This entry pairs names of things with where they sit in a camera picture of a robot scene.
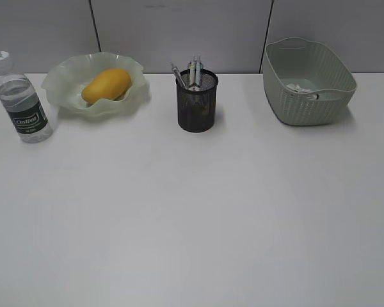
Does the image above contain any grey grip white pen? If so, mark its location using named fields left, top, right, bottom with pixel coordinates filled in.
left=170, top=63, right=187, bottom=89

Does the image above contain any blue grip white pen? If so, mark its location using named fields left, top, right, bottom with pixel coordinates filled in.
left=194, top=56, right=204, bottom=91

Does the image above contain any green grip white pen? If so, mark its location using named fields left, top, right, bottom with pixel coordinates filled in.
left=188, top=60, right=196, bottom=91

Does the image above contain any yellow mango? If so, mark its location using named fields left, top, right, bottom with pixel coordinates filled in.
left=82, top=68, right=132, bottom=104

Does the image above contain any white waste paper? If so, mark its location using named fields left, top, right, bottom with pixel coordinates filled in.
left=286, top=83, right=319, bottom=100

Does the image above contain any clear water bottle green label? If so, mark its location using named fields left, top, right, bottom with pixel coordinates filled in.
left=0, top=51, right=52, bottom=143

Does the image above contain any black mesh pen holder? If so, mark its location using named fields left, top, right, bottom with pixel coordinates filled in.
left=175, top=69, right=218, bottom=133

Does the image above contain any pale green plastic basket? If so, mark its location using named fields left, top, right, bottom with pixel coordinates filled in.
left=262, top=37, right=357, bottom=126

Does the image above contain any pale green wavy glass plate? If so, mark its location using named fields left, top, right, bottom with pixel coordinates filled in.
left=42, top=52, right=151, bottom=122

